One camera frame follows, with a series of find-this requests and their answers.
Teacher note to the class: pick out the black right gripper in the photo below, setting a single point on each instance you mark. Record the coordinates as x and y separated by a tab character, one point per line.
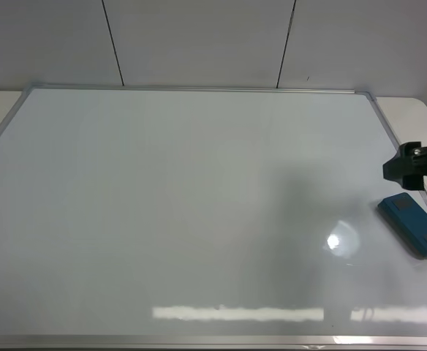
401	168

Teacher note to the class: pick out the blue board eraser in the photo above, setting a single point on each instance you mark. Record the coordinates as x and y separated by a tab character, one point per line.
409	221

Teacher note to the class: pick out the white whiteboard with aluminium frame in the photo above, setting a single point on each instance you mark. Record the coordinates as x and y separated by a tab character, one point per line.
201	219

